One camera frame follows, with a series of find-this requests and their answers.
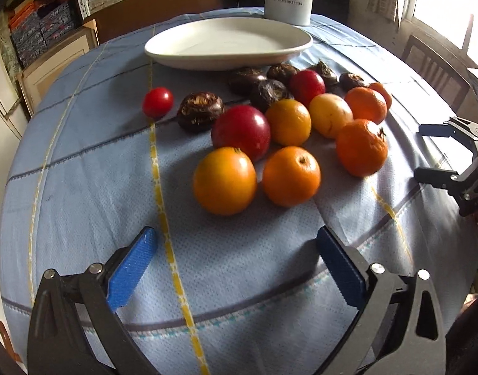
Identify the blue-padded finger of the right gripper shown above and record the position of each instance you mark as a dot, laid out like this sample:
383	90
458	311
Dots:
436	130
436	177

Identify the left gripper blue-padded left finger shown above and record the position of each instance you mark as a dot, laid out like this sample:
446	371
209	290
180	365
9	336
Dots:
57	343

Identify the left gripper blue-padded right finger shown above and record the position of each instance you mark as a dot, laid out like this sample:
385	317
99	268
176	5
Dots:
398	328

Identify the wrinkled tangerine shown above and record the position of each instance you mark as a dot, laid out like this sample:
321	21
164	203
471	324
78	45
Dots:
362	148

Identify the yellow pale fruit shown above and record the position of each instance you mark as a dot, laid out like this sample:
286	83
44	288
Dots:
329	114

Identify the dark water chestnut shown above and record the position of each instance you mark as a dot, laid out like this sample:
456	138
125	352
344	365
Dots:
349	81
327	74
267	92
282	72
243	81
198	111

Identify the red plum back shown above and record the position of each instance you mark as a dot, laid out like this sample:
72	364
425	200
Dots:
305	85

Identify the small orange fruit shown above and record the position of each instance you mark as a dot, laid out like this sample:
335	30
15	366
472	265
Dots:
290	122

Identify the orange with stem dimple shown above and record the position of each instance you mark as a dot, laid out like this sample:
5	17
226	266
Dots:
291	176

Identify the large red plum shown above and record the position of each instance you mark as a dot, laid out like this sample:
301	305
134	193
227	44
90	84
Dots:
243	127

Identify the smooth orange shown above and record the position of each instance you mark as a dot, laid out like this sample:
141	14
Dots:
225	182

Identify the small red cherry tomato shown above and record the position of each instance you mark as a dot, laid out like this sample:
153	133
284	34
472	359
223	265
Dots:
157	102

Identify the small orange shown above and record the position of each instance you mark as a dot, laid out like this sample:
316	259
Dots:
378	87

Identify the wooden chair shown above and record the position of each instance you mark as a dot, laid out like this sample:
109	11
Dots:
436	71

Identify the blue checked tablecloth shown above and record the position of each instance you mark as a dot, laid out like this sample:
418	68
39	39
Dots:
249	291

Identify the white oval plate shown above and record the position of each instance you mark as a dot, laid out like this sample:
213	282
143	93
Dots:
228	43

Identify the framed wooden panel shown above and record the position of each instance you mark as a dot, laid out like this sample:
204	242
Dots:
35	80

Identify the brown wooden cabinet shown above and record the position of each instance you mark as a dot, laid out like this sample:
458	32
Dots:
131	15

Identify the stack of blue patterned boxes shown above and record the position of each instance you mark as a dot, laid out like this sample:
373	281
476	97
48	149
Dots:
41	29

